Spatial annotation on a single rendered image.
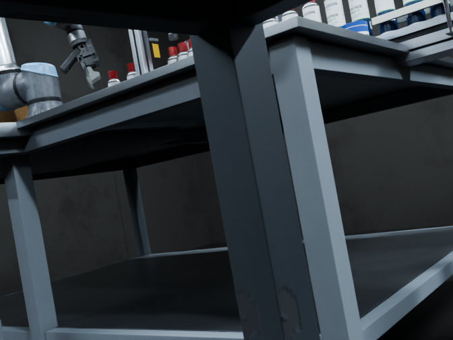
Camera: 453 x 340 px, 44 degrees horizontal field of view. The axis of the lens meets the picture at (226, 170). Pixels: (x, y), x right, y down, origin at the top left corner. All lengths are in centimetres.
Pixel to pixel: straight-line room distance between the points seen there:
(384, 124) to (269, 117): 383
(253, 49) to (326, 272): 65
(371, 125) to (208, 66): 389
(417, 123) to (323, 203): 318
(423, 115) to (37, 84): 289
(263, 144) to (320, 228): 59
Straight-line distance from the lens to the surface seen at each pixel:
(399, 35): 161
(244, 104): 49
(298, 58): 108
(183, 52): 205
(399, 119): 427
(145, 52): 200
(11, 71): 211
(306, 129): 106
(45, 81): 201
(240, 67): 50
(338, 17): 172
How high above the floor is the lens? 55
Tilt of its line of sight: 2 degrees up
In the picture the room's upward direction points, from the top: 10 degrees counter-clockwise
